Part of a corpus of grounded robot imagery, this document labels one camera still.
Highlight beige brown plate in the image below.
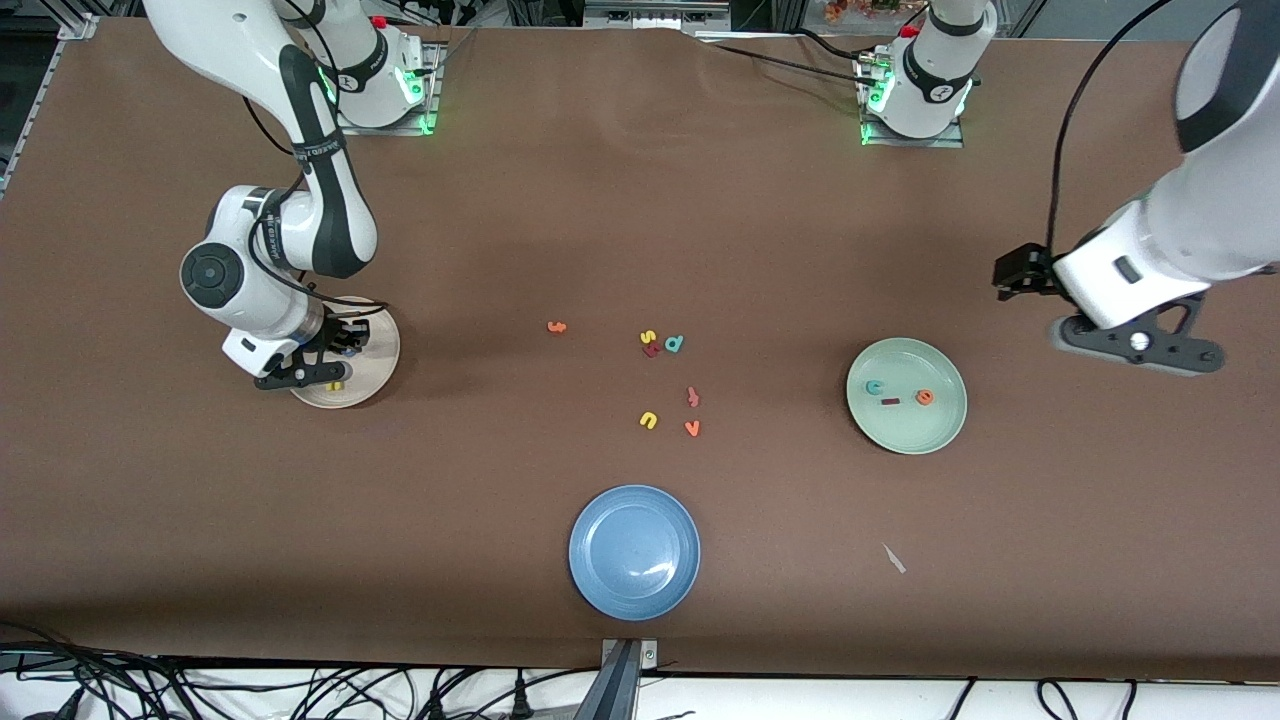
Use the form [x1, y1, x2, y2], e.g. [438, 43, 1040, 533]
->
[288, 297, 402, 410]

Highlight pale green plate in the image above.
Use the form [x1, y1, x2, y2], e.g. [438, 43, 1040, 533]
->
[845, 337, 969, 456]

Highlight orange decorative object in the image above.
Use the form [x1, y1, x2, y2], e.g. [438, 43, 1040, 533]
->
[825, 0, 909, 23]

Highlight brown table cover sheet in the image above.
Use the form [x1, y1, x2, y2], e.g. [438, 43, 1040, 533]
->
[0, 18, 1280, 683]

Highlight blue plate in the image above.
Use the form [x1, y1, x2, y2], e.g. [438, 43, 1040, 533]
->
[567, 484, 702, 622]

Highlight grey power strip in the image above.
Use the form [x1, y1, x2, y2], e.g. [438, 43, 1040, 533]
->
[583, 0, 733, 33]

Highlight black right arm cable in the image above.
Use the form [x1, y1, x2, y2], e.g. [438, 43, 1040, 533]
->
[240, 90, 391, 326]

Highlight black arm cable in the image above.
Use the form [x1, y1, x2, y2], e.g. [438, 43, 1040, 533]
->
[240, 90, 391, 326]
[1045, 0, 1173, 256]

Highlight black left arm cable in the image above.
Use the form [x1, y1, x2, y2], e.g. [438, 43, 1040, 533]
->
[1045, 0, 1173, 256]

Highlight black cable on table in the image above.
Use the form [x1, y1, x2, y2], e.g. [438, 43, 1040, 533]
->
[788, 27, 873, 63]
[700, 40, 867, 83]

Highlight aluminium frame rail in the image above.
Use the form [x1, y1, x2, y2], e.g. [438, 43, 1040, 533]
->
[0, 10, 101, 201]

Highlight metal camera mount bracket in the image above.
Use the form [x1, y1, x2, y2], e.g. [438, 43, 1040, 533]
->
[575, 638, 659, 720]

